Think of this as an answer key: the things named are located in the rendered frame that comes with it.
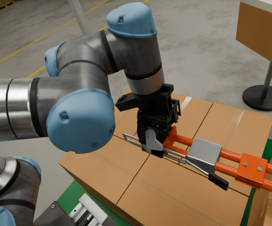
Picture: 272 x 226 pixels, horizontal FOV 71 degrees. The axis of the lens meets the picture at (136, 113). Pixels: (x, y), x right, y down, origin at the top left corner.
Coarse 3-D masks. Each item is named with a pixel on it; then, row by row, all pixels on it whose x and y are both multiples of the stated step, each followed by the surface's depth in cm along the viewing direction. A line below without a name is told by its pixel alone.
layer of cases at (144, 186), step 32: (128, 128) 151; (192, 128) 136; (224, 128) 129; (256, 128) 123; (64, 160) 144; (96, 160) 137; (128, 160) 130; (160, 160) 124; (224, 160) 114; (96, 192) 130; (128, 192) 115; (160, 192) 110; (192, 192) 106; (224, 192) 102; (160, 224) 99; (192, 224) 95; (224, 224) 92
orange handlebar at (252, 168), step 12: (168, 144) 52; (228, 156) 46; (240, 156) 45; (252, 156) 44; (216, 168) 45; (228, 168) 44; (240, 168) 43; (252, 168) 42; (264, 168) 41; (240, 180) 43; (252, 180) 40; (264, 180) 40
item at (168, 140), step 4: (148, 128) 56; (152, 128) 55; (172, 128) 54; (156, 132) 54; (172, 132) 53; (176, 132) 56; (156, 136) 53; (160, 136) 53; (164, 136) 52; (168, 136) 52; (172, 136) 54; (160, 140) 52; (164, 140) 52; (168, 140) 52; (164, 144) 50; (172, 144) 55; (164, 152) 53
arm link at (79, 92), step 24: (72, 72) 24; (96, 72) 25; (0, 96) 20; (24, 96) 20; (48, 96) 21; (72, 96) 20; (96, 96) 21; (0, 120) 20; (24, 120) 20; (48, 120) 20; (72, 120) 19; (96, 120) 20; (72, 144) 21; (96, 144) 22
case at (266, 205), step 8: (264, 176) 68; (256, 192) 79; (264, 192) 58; (256, 200) 71; (264, 200) 54; (256, 208) 66; (264, 208) 50; (256, 216) 60; (264, 216) 48; (248, 224) 75; (256, 224) 56; (264, 224) 46
